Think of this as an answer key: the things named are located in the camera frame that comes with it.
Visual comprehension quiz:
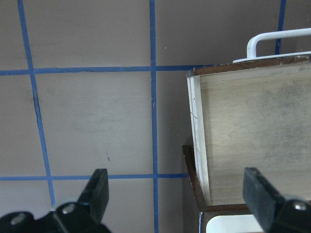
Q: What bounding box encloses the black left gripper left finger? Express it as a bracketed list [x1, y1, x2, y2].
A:
[77, 168, 109, 223]

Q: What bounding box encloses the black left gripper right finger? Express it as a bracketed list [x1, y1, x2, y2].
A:
[242, 167, 285, 233]

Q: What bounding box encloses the light wooden drawer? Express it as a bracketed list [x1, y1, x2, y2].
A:
[187, 55, 311, 206]

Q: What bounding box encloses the white plastic tray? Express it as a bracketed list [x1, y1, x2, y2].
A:
[206, 215, 263, 233]

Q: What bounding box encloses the white drawer handle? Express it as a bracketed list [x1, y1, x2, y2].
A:
[232, 28, 311, 64]

